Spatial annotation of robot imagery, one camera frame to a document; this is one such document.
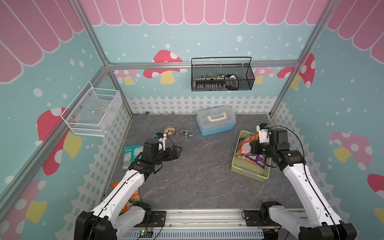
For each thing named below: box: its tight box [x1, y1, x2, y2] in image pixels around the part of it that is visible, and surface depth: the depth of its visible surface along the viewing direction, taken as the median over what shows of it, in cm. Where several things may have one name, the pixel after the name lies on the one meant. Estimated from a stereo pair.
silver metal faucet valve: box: [179, 127, 194, 138], surface depth 111 cm
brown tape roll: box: [163, 126, 176, 138], surface depth 111 cm
